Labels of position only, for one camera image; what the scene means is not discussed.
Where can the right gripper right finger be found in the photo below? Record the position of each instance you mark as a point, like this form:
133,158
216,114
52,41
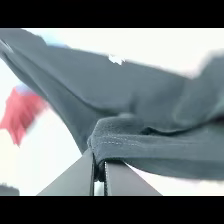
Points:
125,182

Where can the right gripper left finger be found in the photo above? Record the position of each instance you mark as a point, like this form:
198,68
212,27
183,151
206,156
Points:
78,180

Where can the dark grey T-shirt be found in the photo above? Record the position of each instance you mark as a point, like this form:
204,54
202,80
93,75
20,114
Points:
126,110

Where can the red garment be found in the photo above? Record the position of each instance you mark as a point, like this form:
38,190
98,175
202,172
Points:
20,114

